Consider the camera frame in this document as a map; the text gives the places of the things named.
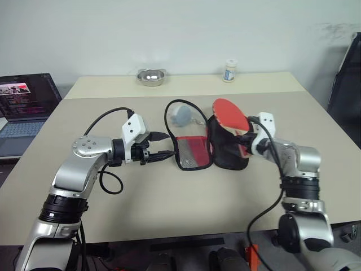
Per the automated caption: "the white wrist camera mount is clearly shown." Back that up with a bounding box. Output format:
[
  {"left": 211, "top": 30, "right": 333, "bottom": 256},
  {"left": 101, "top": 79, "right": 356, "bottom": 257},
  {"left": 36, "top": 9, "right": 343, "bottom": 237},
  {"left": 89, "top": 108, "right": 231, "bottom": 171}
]
[
  {"left": 249, "top": 112, "right": 276, "bottom": 155},
  {"left": 121, "top": 113, "right": 147, "bottom": 164}
]

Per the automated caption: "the stainless steel bowl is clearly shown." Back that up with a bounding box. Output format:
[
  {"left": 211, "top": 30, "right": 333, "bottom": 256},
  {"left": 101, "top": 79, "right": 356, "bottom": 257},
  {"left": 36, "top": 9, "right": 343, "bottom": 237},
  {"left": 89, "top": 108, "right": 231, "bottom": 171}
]
[{"left": 135, "top": 68, "right": 168, "bottom": 87}]

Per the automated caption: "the black chair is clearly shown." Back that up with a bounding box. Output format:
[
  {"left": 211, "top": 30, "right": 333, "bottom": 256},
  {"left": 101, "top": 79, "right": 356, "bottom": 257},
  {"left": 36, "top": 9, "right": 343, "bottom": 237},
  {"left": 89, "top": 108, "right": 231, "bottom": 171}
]
[{"left": 327, "top": 32, "right": 361, "bottom": 134}]

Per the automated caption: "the dark rounded shape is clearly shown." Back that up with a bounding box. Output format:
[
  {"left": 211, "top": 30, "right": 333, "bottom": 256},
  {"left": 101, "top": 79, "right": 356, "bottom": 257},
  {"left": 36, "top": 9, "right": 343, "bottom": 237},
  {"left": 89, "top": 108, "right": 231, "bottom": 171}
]
[{"left": 208, "top": 247, "right": 249, "bottom": 271}]

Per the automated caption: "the black red paddle case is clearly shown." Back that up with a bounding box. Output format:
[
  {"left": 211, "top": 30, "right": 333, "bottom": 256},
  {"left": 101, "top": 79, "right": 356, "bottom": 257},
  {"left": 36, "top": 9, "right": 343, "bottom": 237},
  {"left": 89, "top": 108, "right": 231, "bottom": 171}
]
[{"left": 164, "top": 99, "right": 251, "bottom": 172}]

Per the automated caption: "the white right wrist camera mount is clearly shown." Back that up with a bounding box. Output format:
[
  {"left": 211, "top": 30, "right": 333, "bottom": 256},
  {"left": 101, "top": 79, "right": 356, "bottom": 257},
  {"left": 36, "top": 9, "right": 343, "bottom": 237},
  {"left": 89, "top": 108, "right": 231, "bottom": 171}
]
[{"left": 249, "top": 112, "right": 276, "bottom": 155}]

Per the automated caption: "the small white bottle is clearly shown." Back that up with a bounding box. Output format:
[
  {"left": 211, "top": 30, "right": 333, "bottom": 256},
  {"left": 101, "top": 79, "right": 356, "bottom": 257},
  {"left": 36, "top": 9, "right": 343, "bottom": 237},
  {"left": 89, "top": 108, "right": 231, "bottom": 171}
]
[{"left": 222, "top": 58, "right": 237, "bottom": 84}]

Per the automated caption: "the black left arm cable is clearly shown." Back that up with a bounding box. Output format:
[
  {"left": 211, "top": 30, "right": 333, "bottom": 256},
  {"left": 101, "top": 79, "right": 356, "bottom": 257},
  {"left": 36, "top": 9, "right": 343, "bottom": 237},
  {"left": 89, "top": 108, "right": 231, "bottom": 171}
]
[{"left": 84, "top": 107, "right": 134, "bottom": 196}]

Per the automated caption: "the orange bracket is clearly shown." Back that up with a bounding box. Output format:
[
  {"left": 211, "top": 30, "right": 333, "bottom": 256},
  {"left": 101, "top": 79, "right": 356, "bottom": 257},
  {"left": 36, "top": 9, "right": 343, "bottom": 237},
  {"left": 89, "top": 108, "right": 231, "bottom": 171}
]
[{"left": 244, "top": 243, "right": 260, "bottom": 271}]

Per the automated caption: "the red table tennis paddle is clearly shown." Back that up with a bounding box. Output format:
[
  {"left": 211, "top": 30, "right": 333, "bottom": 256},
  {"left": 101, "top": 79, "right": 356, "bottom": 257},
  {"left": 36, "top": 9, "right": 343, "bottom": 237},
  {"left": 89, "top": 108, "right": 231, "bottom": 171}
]
[{"left": 212, "top": 97, "right": 255, "bottom": 159}]

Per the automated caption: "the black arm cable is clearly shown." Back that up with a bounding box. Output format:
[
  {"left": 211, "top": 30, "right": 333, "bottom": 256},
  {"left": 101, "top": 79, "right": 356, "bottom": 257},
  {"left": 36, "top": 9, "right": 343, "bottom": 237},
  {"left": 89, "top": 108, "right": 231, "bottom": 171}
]
[
  {"left": 247, "top": 115, "right": 285, "bottom": 271},
  {"left": 84, "top": 107, "right": 134, "bottom": 196}
]

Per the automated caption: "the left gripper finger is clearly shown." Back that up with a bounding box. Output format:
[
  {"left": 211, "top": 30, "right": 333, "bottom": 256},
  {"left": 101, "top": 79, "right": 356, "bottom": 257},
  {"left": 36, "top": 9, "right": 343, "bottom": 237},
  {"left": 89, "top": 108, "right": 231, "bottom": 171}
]
[
  {"left": 146, "top": 150, "right": 175, "bottom": 164},
  {"left": 148, "top": 131, "right": 170, "bottom": 143}
]

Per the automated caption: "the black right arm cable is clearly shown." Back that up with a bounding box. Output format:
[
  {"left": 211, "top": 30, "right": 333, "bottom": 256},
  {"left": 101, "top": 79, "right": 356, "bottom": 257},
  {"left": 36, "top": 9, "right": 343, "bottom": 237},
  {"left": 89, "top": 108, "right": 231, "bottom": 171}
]
[{"left": 247, "top": 115, "right": 285, "bottom": 271}]

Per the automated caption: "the open laptop computer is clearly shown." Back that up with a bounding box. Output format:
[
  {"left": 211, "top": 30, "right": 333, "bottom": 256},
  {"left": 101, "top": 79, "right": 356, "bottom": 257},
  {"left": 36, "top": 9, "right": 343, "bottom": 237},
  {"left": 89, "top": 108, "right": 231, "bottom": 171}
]
[{"left": 0, "top": 73, "right": 63, "bottom": 159}]

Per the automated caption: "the grey ball in case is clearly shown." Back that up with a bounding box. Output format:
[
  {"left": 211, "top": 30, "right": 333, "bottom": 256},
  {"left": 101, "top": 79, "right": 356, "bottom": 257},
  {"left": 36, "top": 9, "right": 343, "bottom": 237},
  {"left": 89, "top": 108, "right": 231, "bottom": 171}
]
[{"left": 170, "top": 105, "right": 192, "bottom": 127}]

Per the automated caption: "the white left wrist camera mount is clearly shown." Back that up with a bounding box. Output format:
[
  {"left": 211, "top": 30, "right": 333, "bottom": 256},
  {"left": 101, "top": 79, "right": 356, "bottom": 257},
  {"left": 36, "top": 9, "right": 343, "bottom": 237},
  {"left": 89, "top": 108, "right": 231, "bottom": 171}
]
[{"left": 121, "top": 113, "right": 147, "bottom": 164}]

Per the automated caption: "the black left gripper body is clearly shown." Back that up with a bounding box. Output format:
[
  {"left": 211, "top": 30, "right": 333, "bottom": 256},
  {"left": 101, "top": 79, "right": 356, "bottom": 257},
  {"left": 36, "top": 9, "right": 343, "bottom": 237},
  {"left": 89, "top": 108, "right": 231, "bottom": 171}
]
[{"left": 130, "top": 132, "right": 152, "bottom": 166}]

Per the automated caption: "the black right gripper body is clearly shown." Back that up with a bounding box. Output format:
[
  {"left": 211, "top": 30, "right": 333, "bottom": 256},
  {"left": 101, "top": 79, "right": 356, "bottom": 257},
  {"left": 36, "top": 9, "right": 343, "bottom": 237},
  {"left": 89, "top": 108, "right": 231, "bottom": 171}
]
[{"left": 244, "top": 124, "right": 259, "bottom": 150}]

